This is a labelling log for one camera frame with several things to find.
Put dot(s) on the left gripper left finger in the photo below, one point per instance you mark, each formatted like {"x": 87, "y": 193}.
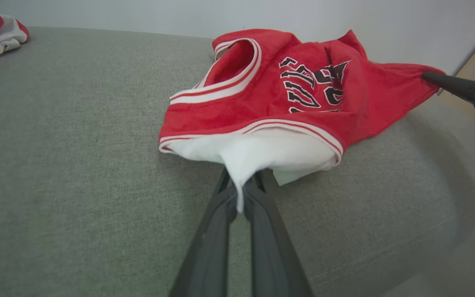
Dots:
{"x": 208, "y": 247}

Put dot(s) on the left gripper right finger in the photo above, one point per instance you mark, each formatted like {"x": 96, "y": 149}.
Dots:
{"x": 270, "y": 247}

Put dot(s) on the red white basketball jersey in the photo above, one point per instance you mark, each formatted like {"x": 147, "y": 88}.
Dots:
{"x": 262, "y": 103}

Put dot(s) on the grey fabric sofa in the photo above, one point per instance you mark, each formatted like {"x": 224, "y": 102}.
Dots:
{"x": 76, "y": 165}

